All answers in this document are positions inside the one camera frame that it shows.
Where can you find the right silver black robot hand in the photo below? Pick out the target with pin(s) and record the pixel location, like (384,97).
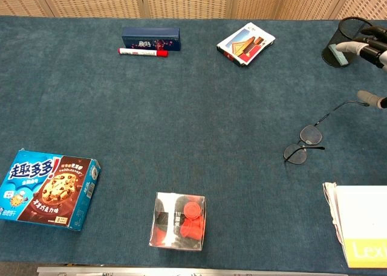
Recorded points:
(373,51)

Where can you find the thin black metal eyeglasses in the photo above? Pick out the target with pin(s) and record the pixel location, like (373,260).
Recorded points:
(310,135)

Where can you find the black mesh pen holder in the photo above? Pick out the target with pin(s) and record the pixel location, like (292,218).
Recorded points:
(347,31)

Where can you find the pale teal eraser block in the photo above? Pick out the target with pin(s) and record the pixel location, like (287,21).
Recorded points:
(338,57)

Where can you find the stack of picture cards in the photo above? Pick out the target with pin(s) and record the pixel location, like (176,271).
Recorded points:
(245,45)

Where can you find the white yellow Lexicon book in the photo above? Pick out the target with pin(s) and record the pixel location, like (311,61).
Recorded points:
(362,221)

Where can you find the woven wicker folding screen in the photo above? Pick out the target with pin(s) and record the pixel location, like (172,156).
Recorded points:
(187,1)

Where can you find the teal blue table cloth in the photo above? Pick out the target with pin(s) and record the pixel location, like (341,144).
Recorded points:
(181,122)

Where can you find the navy blue rectangular box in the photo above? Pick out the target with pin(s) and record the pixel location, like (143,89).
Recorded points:
(151,36)

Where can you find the red white marker pen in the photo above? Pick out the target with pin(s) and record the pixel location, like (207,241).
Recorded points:
(139,52)

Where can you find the clear box with red caps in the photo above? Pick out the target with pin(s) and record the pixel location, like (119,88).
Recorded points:
(187,221)

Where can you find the blue chocolate cookie box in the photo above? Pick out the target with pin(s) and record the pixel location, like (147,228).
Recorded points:
(48,191)

